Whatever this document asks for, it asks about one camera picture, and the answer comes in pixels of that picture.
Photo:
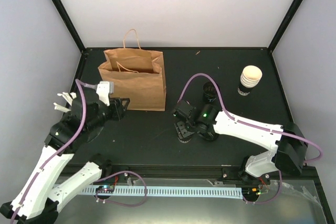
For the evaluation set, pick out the single black paper cup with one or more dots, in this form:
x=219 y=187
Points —
x=185 y=140

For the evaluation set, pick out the right small circuit board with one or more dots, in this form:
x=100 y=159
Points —
x=254 y=191

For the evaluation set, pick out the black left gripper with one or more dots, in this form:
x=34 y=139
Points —
x=119 y=111

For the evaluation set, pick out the black frame post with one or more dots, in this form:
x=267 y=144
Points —
x=69 y=24
x=293 y=8

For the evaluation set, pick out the black frame post right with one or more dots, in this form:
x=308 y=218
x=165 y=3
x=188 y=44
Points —
x=293 y=8

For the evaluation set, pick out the brown paper bag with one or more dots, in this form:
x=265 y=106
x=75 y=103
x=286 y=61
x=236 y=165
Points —
x=137 y=74

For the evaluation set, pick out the black front aluminium rail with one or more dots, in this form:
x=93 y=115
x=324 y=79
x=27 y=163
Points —
x=232 y=173

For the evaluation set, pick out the black frame post left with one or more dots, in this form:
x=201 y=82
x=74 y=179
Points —
x=69 y=24

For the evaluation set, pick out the white slotted cable duct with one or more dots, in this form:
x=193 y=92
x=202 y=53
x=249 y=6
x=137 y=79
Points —
x=177 y=191

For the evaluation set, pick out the small circuit board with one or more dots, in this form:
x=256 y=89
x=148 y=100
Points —
x=254 y=191
x=105 y=189

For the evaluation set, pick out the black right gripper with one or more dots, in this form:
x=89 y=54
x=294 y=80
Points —
x=180 y=128

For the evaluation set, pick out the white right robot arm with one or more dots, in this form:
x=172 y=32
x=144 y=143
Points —
x=284 y=148

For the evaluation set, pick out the left small circuit board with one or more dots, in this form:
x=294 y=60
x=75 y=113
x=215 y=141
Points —
x=105 y=189

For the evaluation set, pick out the stack of black paper cups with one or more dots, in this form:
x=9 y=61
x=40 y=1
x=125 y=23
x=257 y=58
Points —
x=249 y=78

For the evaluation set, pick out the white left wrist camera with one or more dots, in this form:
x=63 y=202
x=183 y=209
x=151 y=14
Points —
x=104 y=89

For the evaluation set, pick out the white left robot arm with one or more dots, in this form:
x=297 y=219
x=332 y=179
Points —
x=40 y=201

